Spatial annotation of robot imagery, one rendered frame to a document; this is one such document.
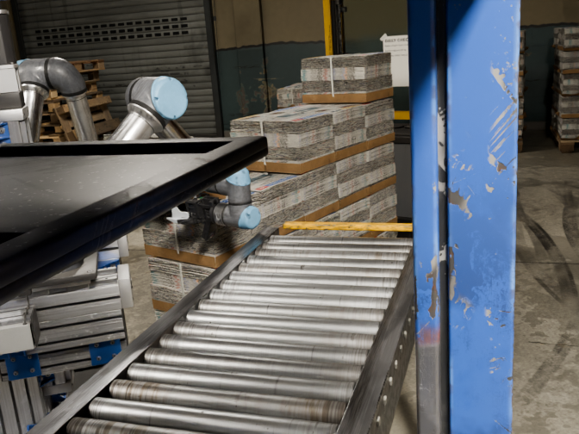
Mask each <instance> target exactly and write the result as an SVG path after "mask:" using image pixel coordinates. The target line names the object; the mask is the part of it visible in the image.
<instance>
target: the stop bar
mask: <svg viewBox="0 0 579 434"><path fill-rule="evenodd" d="M283 229H300V230H345V231H391V232H412V231H413V228H412V223H361V222H304V221H285V222H284V223H283Z"/></svg>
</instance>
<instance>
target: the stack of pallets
mask: <svg viewBox="0 0 579 434"><path fill-rule="evenodd" d="M68 62H70V63H71V64H72V65H74V66H75V67H76V68H77V70H78V71H79V73H80V74H81V75H86V74H88V80H85V84H86V87H87V92H86V93H85V95H87V96H92V99H93V98H98V97H102V96H103V92H102V91H97V81H100V79H99V75H98V73H99V70H105V68H104V60H103V59H93V60H79V61H68ZM91 63H92V64H93V69H89V70H85V68H84V64H91ZM61 100H65V98H64V97H63V96H62V95H61V93H57V90H49V97H48V98H47V99H46V100H44V104H43V112H42V120H41V128H40V142H66V139H65V136H64V133H65V132H64V130H62V129H61V127H60V126H61V124H60V121H59V120H57V117H56V115H55V113H54V112H53V109H54V108H57V107H59V106H60V105H64V104H67V103H62V101H61ZM46 134H48V135H46ZM43 135H44V136H43Z"/></svg>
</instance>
